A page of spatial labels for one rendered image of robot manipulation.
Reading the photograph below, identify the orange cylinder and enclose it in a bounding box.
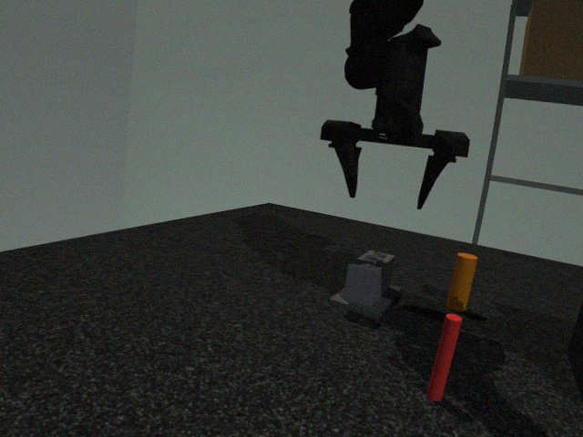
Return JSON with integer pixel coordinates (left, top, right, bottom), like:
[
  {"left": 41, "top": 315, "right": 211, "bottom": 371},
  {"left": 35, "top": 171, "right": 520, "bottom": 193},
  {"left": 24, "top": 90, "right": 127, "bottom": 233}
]
[{"left": 446, "top": 253, "right": 478, "bottom": 312}]

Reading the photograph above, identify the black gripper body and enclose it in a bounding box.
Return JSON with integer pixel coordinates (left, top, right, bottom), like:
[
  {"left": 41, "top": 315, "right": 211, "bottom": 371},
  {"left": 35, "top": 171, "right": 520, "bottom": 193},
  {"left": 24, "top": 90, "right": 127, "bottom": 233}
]
[{"left": 321, "top": 79, "right": 470, "bottom": 158}]

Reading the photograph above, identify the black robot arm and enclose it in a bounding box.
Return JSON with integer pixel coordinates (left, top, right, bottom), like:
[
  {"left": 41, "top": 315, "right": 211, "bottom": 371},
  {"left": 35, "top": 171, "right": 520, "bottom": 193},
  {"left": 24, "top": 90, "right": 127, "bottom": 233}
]
[{"left": 344, "top": 0, "right": 442, "bottom": 90}]

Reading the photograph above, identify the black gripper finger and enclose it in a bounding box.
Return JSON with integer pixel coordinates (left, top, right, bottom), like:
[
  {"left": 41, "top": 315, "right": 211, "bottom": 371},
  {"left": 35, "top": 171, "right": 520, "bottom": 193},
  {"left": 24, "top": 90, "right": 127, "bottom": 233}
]
[
  {"left": 417, "top": 156, "right": 456, "bottom": 209},
  {"left": 329, "top": 144, "right": 362, "bottom": 198}
]

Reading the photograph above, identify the red peg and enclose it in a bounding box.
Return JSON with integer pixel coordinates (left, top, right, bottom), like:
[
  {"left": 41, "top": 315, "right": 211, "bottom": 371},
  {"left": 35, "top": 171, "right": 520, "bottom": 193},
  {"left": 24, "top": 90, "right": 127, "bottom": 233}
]
[{"left": 426, "top": 314, "right": 462, "bottom": 401}]

